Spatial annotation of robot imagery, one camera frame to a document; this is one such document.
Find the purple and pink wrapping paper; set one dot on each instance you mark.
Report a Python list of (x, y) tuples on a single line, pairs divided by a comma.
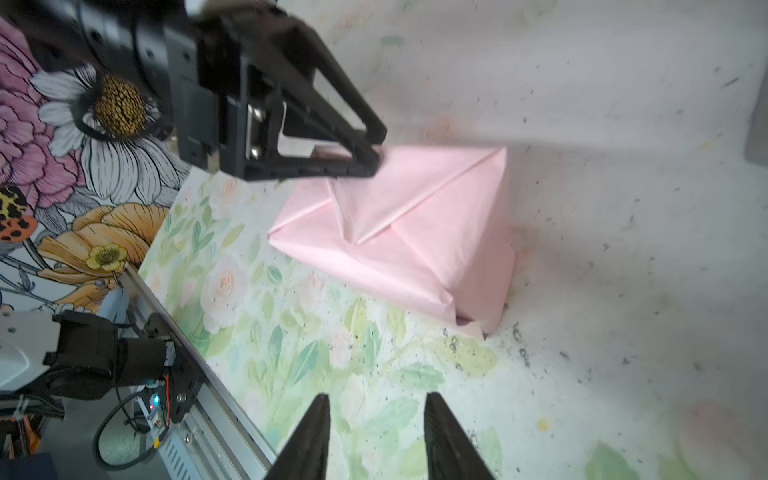
[(429, 232)]

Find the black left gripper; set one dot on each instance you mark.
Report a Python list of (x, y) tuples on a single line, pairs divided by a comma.
[(232, 81)]

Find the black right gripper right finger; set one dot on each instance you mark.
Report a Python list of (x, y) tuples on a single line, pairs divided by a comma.
[(449, 451)]

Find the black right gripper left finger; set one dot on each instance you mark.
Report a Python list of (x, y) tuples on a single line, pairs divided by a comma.
[(305, 455)]

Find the aluminium frame rail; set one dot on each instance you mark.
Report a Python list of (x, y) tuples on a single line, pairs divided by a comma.
[(215, 439)]

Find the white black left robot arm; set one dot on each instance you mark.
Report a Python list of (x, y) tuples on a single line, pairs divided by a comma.
[(106, 106)]

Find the grey tape dispenser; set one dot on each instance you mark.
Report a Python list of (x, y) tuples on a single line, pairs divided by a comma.
[(756, 141)]

